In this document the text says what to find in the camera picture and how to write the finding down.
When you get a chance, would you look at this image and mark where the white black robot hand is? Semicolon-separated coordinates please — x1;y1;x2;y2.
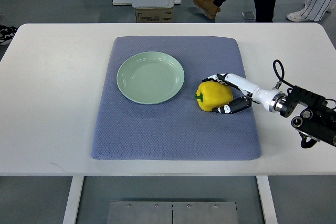
202;73;284;114

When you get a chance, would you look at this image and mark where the yellow bell pepper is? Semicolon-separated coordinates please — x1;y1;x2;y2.
195;81;233;112

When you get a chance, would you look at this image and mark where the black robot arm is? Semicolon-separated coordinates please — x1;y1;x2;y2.
269;59;335;148

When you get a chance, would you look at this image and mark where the small grey floor plate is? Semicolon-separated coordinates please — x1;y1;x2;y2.
242;12;256;20

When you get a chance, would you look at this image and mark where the light green plate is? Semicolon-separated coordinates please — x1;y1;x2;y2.
117;51;185;105

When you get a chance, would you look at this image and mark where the blue textured mat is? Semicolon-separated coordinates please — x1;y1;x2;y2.
91;36;261;161

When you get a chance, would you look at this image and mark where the right white table leg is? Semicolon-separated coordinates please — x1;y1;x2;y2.
256;176;278;224

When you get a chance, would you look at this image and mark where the white table leg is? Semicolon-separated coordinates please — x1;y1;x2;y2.
256;176;278;224
62;175;84;224

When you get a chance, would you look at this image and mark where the person in striped trousers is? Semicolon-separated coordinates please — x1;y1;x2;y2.
286;0;335;22

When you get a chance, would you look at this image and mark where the cardboard box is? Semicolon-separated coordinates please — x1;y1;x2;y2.
135;8;174;23

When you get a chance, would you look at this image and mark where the left white table leg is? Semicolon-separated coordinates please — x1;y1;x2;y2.
62;175;84;224

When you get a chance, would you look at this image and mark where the black white sneaker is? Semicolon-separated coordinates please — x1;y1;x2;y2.
0;24;18;46

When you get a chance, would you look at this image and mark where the metal base plate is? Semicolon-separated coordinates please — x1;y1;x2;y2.
107;201;238;223

